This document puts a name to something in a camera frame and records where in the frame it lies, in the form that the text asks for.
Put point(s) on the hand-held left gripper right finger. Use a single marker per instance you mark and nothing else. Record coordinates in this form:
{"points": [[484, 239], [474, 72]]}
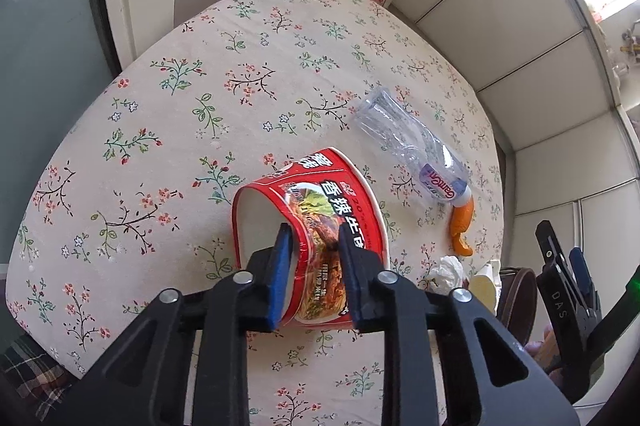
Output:
{"points": [[350, 276]]}

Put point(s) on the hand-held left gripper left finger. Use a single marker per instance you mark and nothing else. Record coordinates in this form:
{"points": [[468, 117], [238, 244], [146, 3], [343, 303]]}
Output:
{"points": [[281, 281]]}

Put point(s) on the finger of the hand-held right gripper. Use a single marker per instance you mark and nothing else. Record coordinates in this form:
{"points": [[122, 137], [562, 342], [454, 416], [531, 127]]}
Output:
{"points": [[582, 276], [550, 246]]}

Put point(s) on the brown trash bin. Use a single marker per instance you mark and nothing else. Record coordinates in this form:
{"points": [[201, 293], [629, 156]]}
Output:
{"points": [[515, 301]]}

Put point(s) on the red instant noodle cup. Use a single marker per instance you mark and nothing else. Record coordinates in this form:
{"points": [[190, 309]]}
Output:
{"points": [[320, 206]]}

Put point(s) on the crushed white paper cup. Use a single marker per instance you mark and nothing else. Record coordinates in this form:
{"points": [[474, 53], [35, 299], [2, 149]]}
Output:
{"points": [[482, 291]]}

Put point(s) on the clear plastic bottle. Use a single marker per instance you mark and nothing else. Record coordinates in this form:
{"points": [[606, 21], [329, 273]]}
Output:
{"points": [[400, 136]]}

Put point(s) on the person's right hand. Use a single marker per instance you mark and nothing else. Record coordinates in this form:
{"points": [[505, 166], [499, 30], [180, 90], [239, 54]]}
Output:
{"points": [[537, 348]]}

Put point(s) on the orange peel pieces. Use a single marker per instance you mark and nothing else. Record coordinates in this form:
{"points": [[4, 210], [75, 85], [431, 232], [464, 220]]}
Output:
{"points": [[462, 216]]}

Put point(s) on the crumpled white tissue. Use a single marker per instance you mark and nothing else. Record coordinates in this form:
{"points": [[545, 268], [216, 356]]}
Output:
{"points": [[447, 271]]}

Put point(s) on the floral tablecloth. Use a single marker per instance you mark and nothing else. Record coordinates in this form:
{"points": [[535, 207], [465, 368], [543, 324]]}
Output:
{"points": [[200, 106]]}

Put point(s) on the white cabinet with doors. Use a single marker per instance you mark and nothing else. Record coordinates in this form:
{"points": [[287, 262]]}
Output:
{"points": [[525, 41]]}

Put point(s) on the pile of food items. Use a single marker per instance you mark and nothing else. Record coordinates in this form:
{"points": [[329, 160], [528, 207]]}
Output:
{"points": [[627, 46]]}

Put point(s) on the plaid clothing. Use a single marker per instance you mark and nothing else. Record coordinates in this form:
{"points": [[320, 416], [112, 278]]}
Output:
{"points": [[30, 376]]}

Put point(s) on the glass door with dark frame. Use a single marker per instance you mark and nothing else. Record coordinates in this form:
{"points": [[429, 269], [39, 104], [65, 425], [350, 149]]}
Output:
{"points": [[50, 56]]}

